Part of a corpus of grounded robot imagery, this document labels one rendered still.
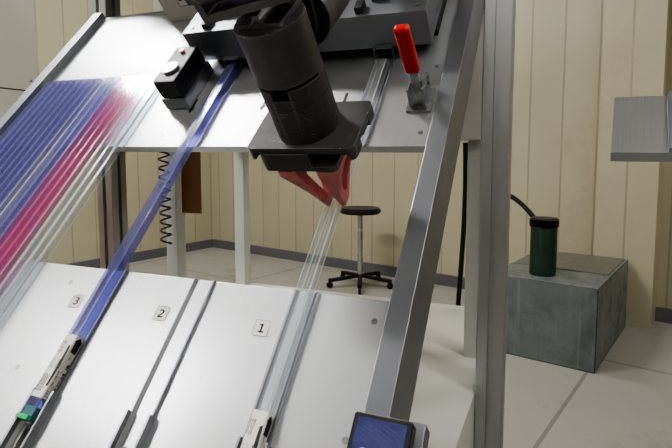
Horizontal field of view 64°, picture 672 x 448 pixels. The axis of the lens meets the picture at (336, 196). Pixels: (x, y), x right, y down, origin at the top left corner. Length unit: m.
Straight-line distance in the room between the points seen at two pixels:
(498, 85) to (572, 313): 1.94
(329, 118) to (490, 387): 0.55
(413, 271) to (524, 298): 2.26
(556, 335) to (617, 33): 1.68
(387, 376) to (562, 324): 2.29
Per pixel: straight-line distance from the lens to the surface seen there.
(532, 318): 2.72
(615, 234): 3.39
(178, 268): 1.24
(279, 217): 4.85
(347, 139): 0.45
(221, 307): 0.52
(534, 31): 3.75
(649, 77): 3.35
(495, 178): 0.81
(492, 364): 0.86
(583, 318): 2.66
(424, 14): 0.65
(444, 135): 0.55
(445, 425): 0.79
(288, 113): 0.44
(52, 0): 4.79
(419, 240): 0.47
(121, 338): 0.56
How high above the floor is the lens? 0.99
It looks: 5 degrees down
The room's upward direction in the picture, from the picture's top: straight up
